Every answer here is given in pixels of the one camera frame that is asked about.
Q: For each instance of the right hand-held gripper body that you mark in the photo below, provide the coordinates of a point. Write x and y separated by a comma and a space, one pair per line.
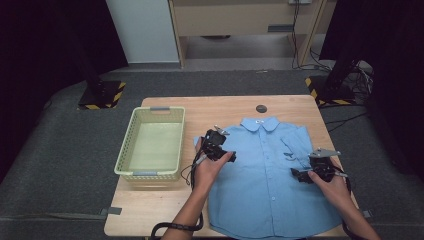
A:
323, 166

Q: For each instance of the person's right hand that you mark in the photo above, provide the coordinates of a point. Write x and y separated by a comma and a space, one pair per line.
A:
331, 193

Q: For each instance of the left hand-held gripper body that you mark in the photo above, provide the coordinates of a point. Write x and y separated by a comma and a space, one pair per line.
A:
213, 145

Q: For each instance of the dark curtain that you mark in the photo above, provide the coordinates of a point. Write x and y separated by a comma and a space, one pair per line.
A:
393, 66
40, 50

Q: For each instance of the black stand with striped base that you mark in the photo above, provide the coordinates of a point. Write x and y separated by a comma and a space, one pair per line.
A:
331, 91
100, 95

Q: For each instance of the person's left hand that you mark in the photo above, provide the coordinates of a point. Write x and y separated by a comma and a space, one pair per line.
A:
208, 171

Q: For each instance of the pale green plastic basket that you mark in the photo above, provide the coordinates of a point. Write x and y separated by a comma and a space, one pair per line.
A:
155, 146

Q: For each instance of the blue shirt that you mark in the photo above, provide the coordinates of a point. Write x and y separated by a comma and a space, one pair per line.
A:
263, 186

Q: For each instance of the dark round table grommet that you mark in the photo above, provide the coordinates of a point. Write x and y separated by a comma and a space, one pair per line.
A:
261, 108

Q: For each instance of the grey tape strip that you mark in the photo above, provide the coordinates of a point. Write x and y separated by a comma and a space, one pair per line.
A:
111, 210
366, 213

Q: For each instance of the white cabinet panel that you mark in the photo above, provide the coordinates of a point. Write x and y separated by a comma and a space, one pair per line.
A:
143, 30

